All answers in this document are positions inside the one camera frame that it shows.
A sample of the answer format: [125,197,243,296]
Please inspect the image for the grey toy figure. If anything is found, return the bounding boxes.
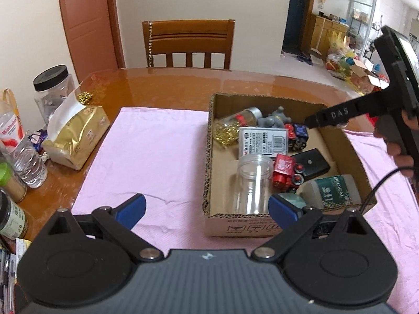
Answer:
[257,106,293,129]

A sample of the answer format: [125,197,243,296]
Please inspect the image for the teal round case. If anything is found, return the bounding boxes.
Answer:
[278,192,306,209]

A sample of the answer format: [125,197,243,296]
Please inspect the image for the black lid plastic jar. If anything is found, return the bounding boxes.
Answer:
[33,65,78,129]

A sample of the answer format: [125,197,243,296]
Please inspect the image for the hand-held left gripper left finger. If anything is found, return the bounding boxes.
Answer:
[47,194,164,262]

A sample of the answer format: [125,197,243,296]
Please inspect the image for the wooden door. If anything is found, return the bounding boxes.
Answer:
[56,0,126,83]

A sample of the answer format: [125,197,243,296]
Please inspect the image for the cardboard boxes on floor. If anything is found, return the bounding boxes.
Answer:
[350,58,391,93]

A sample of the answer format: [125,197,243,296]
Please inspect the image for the gold tissue pack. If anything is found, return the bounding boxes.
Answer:
[42,90,111,171]

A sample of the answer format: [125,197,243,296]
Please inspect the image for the black cable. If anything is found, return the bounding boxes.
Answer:
[359,167,418,211]

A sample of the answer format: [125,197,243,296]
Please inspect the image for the red toy train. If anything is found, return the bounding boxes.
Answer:
[271,153,306,192]

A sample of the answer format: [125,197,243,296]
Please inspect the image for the clear water bottle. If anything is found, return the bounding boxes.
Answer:
[0,111,48,189]

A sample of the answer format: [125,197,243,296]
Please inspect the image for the blue snack wrapper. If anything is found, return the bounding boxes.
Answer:
[27,130,49,153]

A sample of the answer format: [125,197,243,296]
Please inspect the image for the clear bottle of yellow capsules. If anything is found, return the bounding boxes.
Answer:
[214,106,262,148]

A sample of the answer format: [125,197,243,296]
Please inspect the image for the dark lid glass jar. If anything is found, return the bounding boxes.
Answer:
[0,191,29,240]

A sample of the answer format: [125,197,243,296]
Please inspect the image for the person's right hand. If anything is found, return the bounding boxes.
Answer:
[374,108,419,200]

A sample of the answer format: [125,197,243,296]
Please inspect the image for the cardboard box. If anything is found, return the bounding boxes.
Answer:
[201,92,377,238]

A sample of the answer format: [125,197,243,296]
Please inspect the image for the black key fob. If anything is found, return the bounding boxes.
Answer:
[291,148,330,181]

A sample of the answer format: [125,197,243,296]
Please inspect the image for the green lid jar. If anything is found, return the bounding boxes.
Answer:
[0,162,27,203]

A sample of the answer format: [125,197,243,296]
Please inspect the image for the pink table cloth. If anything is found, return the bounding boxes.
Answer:
[71,106,419,314]

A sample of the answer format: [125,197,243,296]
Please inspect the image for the blue black toy train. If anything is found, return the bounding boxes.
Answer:
[284,122,310,152]

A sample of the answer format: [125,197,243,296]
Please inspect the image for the yellow plastic bags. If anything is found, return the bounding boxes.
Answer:
[327,31,356,70]

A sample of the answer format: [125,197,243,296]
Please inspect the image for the wooden chair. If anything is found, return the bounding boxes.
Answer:
[142,20,235,70]

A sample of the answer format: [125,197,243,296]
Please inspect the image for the clear plastic jar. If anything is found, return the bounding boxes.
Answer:
[236,154,274,215]

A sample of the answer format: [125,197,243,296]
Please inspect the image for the wooden cabinet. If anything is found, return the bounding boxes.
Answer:
[308,13,349,53]

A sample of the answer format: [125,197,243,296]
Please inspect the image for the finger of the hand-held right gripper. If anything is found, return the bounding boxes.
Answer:
[304,87,398,129]

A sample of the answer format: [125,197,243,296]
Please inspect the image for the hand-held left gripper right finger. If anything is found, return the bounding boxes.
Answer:
[250,194,370,262]

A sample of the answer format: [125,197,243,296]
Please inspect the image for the white green label container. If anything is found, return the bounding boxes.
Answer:
[301,174,362,211]

